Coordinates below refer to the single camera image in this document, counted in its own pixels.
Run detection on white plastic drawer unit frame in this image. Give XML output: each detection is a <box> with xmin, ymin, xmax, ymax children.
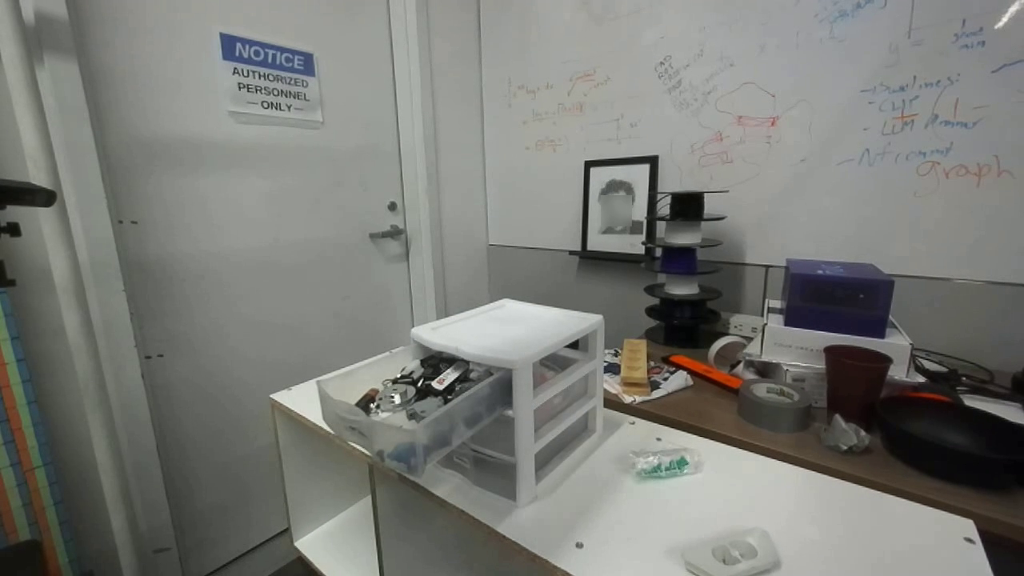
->
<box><xmin>405</xmin><ymin>294</ymin><xmax>607</xmax><ymax>509</ymax></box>

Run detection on small wooden block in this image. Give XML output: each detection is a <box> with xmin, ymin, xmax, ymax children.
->
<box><xmin>617</xmin><ymin>336</ymin><xmax>654</xmax><ymax>395</ymax></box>

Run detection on orange utility knife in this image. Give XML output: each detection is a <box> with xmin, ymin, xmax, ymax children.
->
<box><xmin>661</xmin><ymin>350</ymin><xmax>747</xmax><ymax>395</ymax></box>

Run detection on white tape roll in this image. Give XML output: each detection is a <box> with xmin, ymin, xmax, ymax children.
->
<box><xmin>707</xmin><ymin>334</ymin><xmax>754</xmax><ymax>375</ymax></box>

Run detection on black framed portrait picture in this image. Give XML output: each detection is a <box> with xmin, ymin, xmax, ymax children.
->
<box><xmin>576</xmin><ymin>154</ymin><xmax>661</xmax><ymax>262</ymax></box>

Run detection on grey duct tape roll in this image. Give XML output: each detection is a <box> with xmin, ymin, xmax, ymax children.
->
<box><xmin>737</xmin><ymin>377</ymin><xmax>815</xmax><ymax>436</ymax></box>

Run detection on purple box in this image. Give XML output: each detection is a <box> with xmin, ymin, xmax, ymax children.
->
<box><xmin>780</xmin><ymin>255</ymin><xmax>897</xmax><ymax>338</ymax></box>

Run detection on brown wooden desk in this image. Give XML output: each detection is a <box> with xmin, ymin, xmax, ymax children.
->
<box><xmin>603</xmin><ymin>355</ymin><xmax>1024</xmax><ymax>542</ymax></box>

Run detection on black frying pan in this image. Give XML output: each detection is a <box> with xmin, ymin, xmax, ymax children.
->
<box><xmin>873</xmin><ymin>388</ymin><xmax>1024</xmax><ymax>494</ymax></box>

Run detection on white cardboard box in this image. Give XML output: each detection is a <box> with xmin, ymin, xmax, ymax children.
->
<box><xmin>728</xmin><ymin>312</ymin><xmax>915</xmax><ymax>384</ymax></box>

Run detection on clear plastic drawer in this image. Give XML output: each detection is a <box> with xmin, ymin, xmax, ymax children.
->
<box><xmin>451</xmin><ymin>366</ymin><xmax>603</xmax><ymax>458</ymax></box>
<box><xmin>442</xmin><ymin>402</ymin><xmax>603</xmax><ymax>499</ymax></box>

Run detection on silver door handle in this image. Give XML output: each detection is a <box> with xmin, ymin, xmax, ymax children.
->
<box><xmin>366</xmin><ymin>198</ymin><xmax>412</xmax><ymax>258</ymax></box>

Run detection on maroon plastic cup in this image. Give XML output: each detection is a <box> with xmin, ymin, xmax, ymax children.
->
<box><xmin>823</xmin><ymin>344</ymin><xmax>897</xmax><ymax>424</ymax></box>

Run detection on crumpled foil piece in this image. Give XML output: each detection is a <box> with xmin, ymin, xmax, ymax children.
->
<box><xmin>815</xmin><ymin>412</ymin><xmax>878</xmax><ymax>458</ymax></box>

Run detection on pile of small dark items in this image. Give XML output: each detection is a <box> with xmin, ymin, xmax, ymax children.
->
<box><xmin>351</xmin><ymin>351</ymin><xmax>499</xmax><ymax>418</ymax></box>

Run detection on blue white notice sign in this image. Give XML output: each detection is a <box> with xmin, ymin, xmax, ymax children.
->
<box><xmin>207</xmin><ymin>25</ymin><xmax>331</xmax><ymax>125</ymax></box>

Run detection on black cable on desk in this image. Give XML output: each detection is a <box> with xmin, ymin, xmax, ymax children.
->
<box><xmin>909</xmin><ymin>346</ymin><xmax>1024</xmax><ymax>402</ymax></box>

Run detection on black tripod head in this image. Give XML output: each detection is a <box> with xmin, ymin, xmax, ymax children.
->
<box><xmin>0</xmin><ymin>175</ymin><xmax>60</xmax><ymax>291</ymax></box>

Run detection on green bag of small parts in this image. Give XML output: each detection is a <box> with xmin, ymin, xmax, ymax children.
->
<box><xmin>628</xmin><ymin>444</ymin><xmax>698</xmax><ymax>482</ymax></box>

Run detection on clear drawer with clutter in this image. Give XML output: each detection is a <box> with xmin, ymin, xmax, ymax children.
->
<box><xmin>315</xmin><ymin>350</ymin><xmax>517</xmax><ymax>478</ymax></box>

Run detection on loose printed papers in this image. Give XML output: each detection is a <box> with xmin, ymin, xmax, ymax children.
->
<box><xmin>603</xmin><ymin>355</ymin><xmax>698</xmax><ymax>408</ymax></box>

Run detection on white shelf cabinet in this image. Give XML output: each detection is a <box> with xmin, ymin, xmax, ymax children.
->
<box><xmin>270</xmin><ymin>346</ymin><xmax>996</xmax><ymax>576</ymax></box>

